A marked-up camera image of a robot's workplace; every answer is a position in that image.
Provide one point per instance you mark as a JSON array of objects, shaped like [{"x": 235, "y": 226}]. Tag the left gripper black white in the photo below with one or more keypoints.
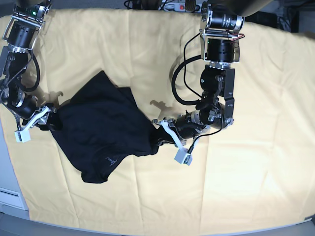
[{"x": 181, "y": 132}]

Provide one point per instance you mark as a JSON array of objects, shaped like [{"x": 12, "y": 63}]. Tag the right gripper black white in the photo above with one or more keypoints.
[{"x": 45, "y": 117}]

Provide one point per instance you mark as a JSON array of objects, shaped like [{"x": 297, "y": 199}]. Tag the dark navy T-shirt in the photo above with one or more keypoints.
[{"x": 101, "y": 126}]

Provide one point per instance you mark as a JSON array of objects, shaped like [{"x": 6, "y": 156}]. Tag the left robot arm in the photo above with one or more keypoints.
[{"x": 219, "y": 34}]

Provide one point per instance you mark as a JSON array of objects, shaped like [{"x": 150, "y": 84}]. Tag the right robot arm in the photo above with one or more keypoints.
[{"x": 21, "y": 35}]

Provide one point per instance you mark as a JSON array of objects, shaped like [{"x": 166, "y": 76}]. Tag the white drawer unit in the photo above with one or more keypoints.
[{"x": 11, "y": 198}]

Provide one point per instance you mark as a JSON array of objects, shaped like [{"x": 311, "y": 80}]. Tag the yellow table cloth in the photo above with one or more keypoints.
[{"x": 258, "y": 173}]

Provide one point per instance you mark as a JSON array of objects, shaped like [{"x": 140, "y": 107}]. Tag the white power strip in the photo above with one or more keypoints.
[{"x": 180, "y": 7}]

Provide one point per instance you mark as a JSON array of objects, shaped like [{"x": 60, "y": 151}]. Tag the black box at table edge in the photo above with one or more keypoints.
[{"x": 263, "y": 18}]

